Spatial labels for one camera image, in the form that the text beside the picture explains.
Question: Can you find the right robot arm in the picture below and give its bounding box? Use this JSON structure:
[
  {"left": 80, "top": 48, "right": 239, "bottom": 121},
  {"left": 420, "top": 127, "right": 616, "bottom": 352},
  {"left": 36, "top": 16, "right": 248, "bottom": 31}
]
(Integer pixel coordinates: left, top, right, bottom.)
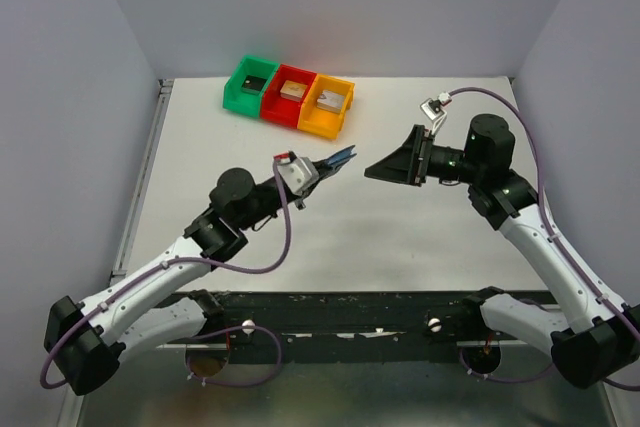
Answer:
[{"left": 364, "top": 114, "right": 639, "bottom": 389}]

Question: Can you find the green plastic bin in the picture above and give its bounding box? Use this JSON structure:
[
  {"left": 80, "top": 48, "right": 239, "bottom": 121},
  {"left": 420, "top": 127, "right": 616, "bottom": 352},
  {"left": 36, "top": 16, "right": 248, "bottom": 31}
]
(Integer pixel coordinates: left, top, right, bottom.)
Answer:
[{"left": 223, "top": 55, "right": 280, "bottom": 118}]

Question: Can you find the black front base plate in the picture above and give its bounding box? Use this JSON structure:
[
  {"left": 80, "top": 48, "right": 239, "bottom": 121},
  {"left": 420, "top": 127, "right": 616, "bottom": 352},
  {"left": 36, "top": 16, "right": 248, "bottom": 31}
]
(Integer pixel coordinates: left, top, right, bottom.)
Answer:
[{"left": 154, "top": 289, "right": 571, "bottom": 366}]

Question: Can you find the red plastic bin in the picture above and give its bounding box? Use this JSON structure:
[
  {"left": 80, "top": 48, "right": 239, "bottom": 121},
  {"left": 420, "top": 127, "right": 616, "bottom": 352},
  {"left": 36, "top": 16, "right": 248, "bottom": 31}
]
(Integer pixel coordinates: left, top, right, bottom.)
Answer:
[{"left": 260, "top": 64, "right": 317, "bottom": 129}]

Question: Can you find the blue leather card holder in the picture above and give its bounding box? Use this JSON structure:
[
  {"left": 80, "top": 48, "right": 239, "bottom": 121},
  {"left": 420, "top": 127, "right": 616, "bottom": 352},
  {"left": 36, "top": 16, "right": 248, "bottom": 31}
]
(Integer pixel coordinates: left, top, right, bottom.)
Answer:
[{"left": 322, "top": 145, "right": 357, "bottom": 171}]

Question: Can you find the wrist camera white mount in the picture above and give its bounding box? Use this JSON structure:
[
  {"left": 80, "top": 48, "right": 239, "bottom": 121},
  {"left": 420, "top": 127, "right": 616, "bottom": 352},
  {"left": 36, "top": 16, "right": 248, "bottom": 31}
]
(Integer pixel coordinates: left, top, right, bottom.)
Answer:
[
  {"left": 274, "top": 152, "right": 320, "bottom": 197},
  {"left": 420, "top": 92, "right": 452, "bottom": 136}
]

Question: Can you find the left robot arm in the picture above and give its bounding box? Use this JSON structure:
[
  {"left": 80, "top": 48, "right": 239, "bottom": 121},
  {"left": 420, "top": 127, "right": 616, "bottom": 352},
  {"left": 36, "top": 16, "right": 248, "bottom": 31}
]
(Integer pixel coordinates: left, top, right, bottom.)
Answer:
[{"left": 40, "top": 147, "right": 355, "bottom": 396}]

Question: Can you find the yellow plastic bin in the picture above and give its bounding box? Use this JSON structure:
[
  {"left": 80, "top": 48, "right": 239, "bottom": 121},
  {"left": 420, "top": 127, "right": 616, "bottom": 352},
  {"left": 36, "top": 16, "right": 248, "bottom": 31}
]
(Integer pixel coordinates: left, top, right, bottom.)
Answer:
[{"left": 296, "top": 74, "right": 355, "bottom": 140}]

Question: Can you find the grey block in yellow bin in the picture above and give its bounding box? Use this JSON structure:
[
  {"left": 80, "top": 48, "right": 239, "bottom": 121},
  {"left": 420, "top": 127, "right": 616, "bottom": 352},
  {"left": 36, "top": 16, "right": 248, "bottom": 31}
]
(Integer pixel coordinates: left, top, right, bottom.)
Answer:
[{"left": 317, "top": 89, "right": 345, "bottom": 113}]

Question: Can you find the wooden block in red bin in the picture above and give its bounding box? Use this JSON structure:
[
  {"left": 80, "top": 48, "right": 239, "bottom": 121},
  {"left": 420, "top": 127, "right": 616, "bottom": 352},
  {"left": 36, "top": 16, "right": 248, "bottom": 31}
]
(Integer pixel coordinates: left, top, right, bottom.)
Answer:
[{"left": 280, "top": 80, "right": 307, "bottom": 101}]

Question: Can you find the black block in green bin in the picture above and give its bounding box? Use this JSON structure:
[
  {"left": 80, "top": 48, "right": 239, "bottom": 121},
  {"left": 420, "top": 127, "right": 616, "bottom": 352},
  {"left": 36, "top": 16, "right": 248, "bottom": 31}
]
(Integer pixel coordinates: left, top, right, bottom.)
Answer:
[{"left": 242, "top": 75, "right": 266, "bottom": 95}]

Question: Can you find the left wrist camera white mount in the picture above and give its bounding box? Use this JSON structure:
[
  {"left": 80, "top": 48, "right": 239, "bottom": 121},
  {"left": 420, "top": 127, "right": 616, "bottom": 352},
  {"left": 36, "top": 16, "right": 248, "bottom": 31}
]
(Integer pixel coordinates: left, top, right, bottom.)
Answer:
[{"left": 274, "top": 152, "right": 320, "bottom": 197}]

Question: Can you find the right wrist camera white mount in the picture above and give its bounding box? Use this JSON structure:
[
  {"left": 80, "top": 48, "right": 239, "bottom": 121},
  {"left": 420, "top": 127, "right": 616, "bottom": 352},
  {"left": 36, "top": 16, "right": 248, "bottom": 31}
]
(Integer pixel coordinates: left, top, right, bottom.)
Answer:
[{"left": 420, "top": 92, "right": 452, "bottom": 136}]

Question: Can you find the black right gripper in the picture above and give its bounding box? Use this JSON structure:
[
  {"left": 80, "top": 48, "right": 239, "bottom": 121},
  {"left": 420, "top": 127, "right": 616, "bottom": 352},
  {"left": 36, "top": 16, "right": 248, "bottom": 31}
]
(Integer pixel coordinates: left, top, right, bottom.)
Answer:
[{"left": 365, "top": 123, "right": 483, "bottom": 187}]

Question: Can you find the aluminium table edge rail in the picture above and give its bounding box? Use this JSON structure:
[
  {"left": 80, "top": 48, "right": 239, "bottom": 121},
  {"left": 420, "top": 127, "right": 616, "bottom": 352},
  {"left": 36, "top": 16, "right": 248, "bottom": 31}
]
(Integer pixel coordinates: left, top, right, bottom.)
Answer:
[{"left": 109, "top": 79, "right": 175, "bottom": 285}]

